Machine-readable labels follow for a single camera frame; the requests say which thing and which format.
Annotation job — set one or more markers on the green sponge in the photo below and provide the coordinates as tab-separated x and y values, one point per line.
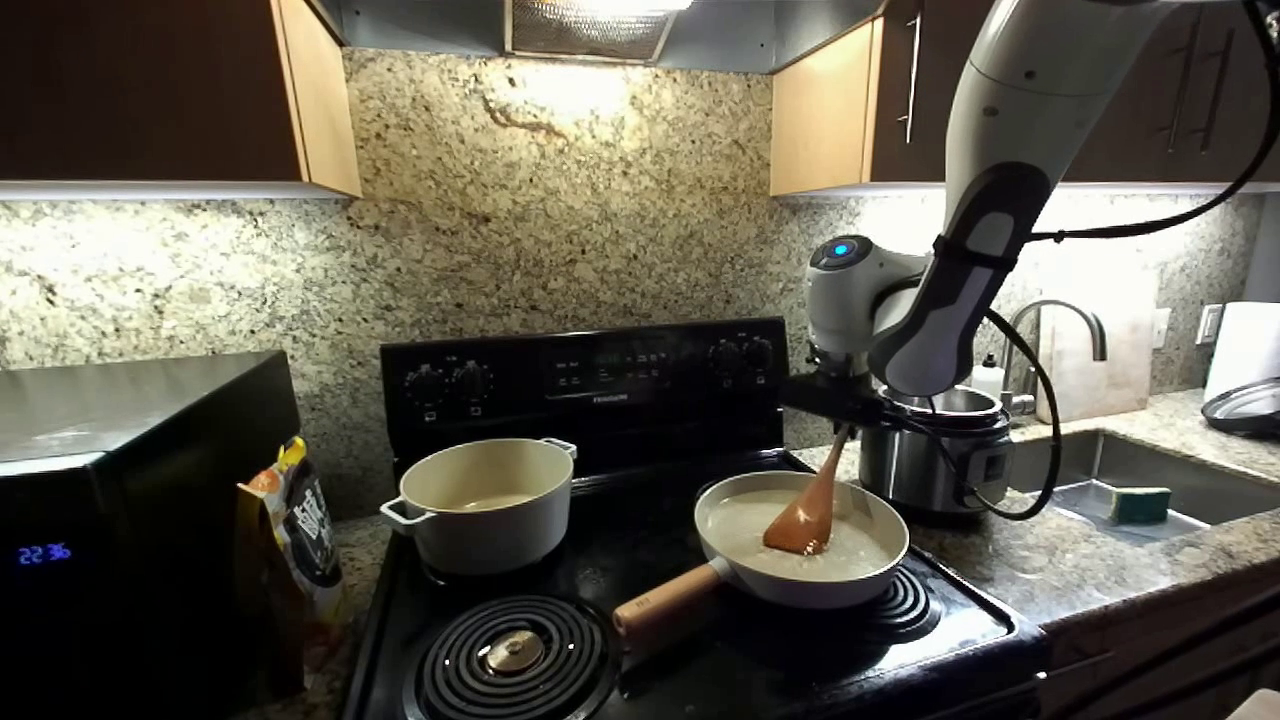
1140	506

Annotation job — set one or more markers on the black electric stove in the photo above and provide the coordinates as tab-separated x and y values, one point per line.
652	417

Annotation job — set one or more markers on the white frying pan wooden handle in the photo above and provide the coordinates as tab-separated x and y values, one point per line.
852	564

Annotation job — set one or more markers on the soap dispenser bottle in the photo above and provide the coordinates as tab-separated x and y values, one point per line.
991	377

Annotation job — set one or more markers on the black microwave oven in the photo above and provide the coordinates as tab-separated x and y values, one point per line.
117	535

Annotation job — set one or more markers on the snack bag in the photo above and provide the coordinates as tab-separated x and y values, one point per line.
290	531

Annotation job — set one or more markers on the dark left upper cabinet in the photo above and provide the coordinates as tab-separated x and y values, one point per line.
173	101

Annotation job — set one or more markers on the black object by sink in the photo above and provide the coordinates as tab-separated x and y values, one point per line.
1251	411

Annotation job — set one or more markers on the stainless steel pressure cooker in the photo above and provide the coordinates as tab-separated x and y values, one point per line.
938	453

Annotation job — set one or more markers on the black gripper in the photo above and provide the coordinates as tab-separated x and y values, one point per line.
847	401

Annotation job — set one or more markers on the stainless steel sink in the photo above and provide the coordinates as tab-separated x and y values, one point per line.
1101	463

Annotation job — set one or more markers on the wooden spoon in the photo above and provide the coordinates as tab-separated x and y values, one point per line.
807	522

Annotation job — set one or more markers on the dark cabinet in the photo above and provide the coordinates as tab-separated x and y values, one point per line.
173	101
872	101

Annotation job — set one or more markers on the stone cutting board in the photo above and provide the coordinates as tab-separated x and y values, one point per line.
1128	366

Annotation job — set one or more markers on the white pot with handles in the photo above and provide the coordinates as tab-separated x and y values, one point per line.
485	506

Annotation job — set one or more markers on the dark right upper cabinet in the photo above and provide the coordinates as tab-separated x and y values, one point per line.
872	101

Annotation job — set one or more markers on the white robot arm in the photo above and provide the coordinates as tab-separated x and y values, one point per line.
895	329

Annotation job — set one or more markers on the range hood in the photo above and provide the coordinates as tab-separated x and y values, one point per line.
652	35

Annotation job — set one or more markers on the chrome kitchen faucet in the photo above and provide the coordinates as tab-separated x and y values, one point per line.
1069	344

